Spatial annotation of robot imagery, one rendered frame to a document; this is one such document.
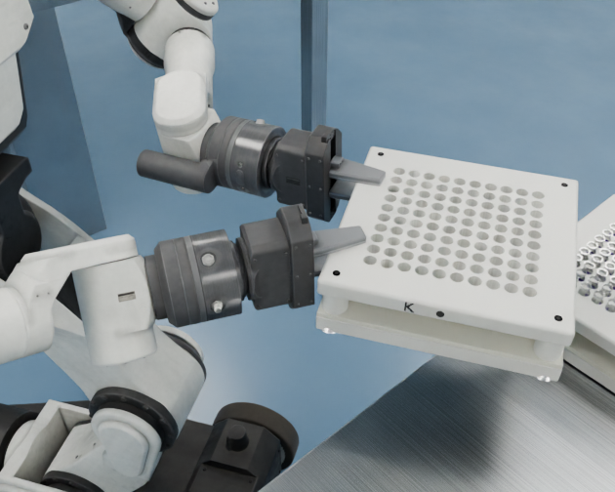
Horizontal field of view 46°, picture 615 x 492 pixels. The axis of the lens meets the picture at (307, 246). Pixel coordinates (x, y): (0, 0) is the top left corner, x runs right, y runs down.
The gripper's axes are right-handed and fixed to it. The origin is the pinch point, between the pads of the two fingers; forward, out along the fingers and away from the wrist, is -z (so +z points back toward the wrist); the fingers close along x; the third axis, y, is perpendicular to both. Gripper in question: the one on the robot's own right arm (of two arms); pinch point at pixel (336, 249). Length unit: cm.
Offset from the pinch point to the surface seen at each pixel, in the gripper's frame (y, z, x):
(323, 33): -143, -42, 46
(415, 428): 11.8, -5.5, 17.7
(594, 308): 7.0, -29.1, 10.9
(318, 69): -142, -40, 57
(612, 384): 13.4, -28.8, 16.8
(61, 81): -137, 34, 46
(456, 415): 11.5, -10.5, 17.8
